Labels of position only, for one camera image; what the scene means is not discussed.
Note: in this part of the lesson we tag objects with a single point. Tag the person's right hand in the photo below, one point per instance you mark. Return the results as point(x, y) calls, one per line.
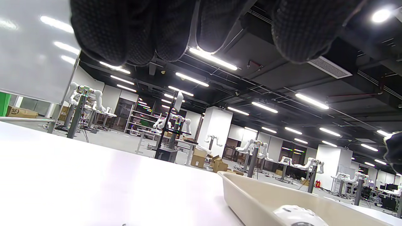
point(395, 152)

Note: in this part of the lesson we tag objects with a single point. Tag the green cloth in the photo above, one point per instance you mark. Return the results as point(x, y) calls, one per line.
point(3, 103)

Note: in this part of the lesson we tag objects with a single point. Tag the white hanging sign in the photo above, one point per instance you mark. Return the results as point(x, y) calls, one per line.
point(179, 101)

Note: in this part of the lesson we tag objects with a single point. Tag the white jellyfish mechanical toy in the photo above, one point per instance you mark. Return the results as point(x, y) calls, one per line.
point(298, 215)

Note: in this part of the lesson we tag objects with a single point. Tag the metal storage shelf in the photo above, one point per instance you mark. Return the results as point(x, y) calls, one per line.
point(139, 121)

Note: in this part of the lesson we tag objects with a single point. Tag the beige plastic tray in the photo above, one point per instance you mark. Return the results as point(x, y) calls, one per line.
point(257, 197)

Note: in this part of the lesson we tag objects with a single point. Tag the brown cardboard box with logo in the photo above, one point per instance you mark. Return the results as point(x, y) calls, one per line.
point(20, 112)

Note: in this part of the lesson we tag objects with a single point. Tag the person's left hand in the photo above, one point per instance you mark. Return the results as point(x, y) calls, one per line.
point(125, 28)

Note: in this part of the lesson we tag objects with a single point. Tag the white ceiling air vent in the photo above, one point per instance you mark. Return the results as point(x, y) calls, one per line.
point(329, 66)

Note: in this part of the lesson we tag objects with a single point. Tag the row of white robot arms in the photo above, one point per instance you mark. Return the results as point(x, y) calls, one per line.
point(251, 147)

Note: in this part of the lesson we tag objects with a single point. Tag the row of ceiling light strips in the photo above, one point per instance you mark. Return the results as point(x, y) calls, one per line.
point(213, 59)

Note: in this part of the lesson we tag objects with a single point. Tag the white metal frame rack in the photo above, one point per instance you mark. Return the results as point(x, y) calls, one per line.
point(31, 53)

